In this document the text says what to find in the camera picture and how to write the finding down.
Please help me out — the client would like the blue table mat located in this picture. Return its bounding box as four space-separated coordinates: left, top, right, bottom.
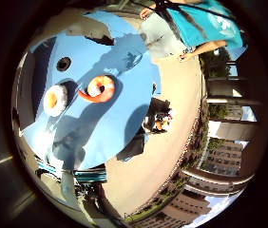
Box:
22 10 163 172

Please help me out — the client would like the white egg toy yellow centre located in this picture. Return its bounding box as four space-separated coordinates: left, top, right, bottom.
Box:
43 84 69 118

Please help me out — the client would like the person in teal shirt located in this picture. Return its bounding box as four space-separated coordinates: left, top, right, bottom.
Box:
139 0 247 63

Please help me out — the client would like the black stand with orange item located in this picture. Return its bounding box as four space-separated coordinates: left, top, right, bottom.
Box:
142 97 174 135

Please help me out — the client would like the black round table grommet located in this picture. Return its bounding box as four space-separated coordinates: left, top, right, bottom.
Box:
56 56 72 72

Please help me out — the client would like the orange shrimp toy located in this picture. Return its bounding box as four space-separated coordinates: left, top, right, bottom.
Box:
77 74 117 105

